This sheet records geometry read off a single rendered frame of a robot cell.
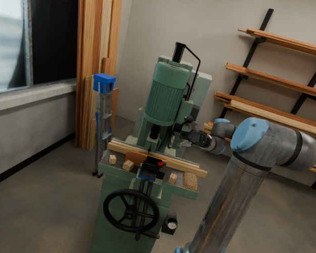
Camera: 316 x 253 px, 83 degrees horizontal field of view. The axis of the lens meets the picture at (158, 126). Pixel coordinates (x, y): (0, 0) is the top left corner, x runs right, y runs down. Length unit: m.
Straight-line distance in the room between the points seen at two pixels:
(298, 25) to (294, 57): 0.43
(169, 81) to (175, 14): 2.54
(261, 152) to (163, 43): 2.97
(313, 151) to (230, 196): 0.26
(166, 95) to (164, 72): 0.11
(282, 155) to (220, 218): 0.27
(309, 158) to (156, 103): 0.65
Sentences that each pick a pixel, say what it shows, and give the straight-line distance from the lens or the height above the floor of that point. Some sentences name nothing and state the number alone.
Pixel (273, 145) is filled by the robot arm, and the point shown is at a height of 1.43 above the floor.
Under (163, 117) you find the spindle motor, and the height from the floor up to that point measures 1.25.
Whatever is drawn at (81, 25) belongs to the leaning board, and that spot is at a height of 1.53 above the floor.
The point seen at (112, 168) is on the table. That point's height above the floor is 0.89.
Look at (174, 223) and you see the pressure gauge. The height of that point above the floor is 0.69.
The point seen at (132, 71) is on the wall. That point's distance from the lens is 3.55.
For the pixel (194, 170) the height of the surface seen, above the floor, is 0.93.
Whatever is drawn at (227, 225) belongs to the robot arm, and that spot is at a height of 1.14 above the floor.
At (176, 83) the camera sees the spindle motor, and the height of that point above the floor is 1.44.
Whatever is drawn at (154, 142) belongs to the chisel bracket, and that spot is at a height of 1.07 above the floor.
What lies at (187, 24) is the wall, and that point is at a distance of 3.33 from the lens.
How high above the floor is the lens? 1.60
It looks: 25 degrees down
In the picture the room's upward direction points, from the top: 17 degrees clockwise
